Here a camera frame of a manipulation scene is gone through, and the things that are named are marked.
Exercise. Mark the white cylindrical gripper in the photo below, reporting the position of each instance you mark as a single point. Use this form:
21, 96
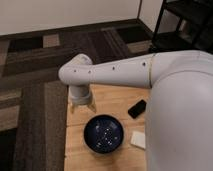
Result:
81, 95

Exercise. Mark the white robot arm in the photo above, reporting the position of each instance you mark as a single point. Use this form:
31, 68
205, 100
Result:
179, 112

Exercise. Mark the dark blue speckled bowl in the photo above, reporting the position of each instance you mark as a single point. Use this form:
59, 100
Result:
103, 134

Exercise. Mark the black smartphone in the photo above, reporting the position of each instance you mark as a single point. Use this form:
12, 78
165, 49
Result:
137, 109

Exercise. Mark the white sponge block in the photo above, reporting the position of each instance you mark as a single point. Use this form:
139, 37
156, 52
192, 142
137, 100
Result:
138, 139

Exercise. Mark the black metal shelf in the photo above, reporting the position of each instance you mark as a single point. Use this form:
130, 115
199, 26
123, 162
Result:
193, 16

